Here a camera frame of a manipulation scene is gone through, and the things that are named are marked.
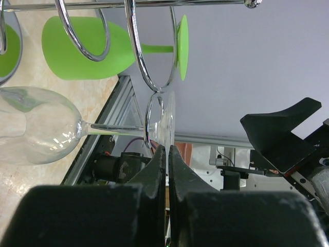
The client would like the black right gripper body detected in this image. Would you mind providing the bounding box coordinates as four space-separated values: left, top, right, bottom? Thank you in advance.
282 119 328 203

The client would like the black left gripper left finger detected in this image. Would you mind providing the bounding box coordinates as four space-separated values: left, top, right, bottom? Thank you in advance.
1 145 166 246

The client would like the clear wine glass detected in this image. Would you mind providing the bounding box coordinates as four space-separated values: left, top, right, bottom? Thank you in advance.
1 86 175 166

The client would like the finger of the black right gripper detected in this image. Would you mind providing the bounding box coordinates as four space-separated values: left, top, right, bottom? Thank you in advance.
240 97 322 173

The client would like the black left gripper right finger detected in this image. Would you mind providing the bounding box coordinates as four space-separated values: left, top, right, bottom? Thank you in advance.
169 146 328 246

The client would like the green wine glass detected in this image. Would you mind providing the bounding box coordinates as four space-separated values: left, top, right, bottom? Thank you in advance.
41 14 190 81

